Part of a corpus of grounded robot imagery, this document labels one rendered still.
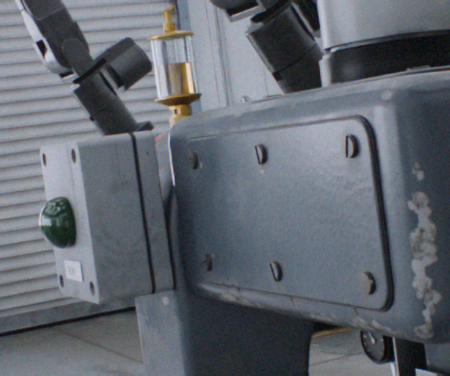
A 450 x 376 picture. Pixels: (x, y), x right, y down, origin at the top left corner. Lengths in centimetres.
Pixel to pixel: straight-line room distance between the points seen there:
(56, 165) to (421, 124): 27
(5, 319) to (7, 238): 63
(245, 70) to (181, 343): 856
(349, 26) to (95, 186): 18
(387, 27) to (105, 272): 21
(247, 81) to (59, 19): 757
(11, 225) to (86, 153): 772
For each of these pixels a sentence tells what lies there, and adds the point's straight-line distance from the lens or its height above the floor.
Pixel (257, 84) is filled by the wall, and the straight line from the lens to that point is 916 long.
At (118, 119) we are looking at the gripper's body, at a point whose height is 137.
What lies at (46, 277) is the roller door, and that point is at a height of 39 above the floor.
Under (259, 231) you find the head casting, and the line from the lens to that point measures 49.
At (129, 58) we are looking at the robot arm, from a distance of 162.
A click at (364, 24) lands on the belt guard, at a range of 61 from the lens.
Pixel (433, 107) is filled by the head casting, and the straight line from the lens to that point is 39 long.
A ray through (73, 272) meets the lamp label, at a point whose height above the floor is 126.
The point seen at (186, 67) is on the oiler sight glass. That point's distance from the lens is 63.
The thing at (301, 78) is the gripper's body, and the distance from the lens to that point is 106.
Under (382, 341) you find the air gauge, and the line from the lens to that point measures 77.
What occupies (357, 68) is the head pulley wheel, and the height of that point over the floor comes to 135.
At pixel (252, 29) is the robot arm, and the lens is 107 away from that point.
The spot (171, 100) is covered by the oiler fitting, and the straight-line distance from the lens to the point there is 62.
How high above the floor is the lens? 132
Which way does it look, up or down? 3 degrees down
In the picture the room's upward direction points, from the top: 8 degrees counter-clockwise
